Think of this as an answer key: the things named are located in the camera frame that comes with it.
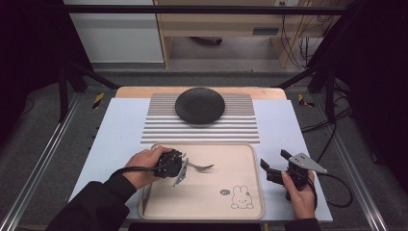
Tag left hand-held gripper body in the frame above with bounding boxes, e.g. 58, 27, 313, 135
153, 148, 190, 188

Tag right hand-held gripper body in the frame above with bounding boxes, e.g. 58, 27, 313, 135
282, 152, 329, 191

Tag silver fork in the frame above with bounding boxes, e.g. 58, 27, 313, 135
187, 162, 215, 173

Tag beige tray with rabbit print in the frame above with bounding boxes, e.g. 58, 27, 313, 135
138, 141, 266, 221

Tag black textured plate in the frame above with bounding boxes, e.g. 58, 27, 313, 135
174, 87, 226, 125

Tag person's left hand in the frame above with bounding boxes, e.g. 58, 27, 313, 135
123, 145, 172, 191

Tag person's right hand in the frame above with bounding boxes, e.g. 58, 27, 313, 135
281, 171, 317, 220

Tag yellow black tape marker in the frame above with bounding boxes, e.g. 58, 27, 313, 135
297, 93, 316, 109
91, 92, 106, 110

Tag striped placemat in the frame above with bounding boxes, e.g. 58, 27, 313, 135
140, 92, 261, 144

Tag person's dark clothing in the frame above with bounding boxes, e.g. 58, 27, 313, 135
127, 222, 263, 231

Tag black curtain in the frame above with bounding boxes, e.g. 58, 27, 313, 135
306, 0, 408, 186
0, 0, 94, 145

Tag black chair base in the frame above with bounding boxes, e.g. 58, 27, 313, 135
189, 36, 223, 46

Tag white cabinet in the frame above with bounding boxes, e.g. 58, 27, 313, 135
63, 0, 165, 64

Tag light wooden desk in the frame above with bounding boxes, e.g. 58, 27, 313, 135
153, 0, 354, 69

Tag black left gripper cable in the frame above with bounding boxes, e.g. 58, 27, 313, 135
109, 161, 176, 181

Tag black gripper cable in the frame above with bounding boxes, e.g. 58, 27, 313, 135
109, 161, 176, 181
312, 172, 354, 209

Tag black floor cables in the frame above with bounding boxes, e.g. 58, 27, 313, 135
300, 81, 354, 163

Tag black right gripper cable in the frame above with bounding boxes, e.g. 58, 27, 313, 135
312, 172, 354, 209

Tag aluminium rail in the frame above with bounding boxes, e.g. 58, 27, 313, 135
312, 95, 390, 231
0, 92, 82, 231

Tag black metal frame leg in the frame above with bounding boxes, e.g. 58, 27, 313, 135
274, 62, 340, 125
57, 59, 121, 123

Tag hanging black cables bundle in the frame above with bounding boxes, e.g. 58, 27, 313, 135
279, 1, 323, 69

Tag grey desk handle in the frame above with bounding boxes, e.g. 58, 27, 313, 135
252, 27, 280, 36

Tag black horizontal frame bar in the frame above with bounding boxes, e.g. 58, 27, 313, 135
63, 4, 348, 15

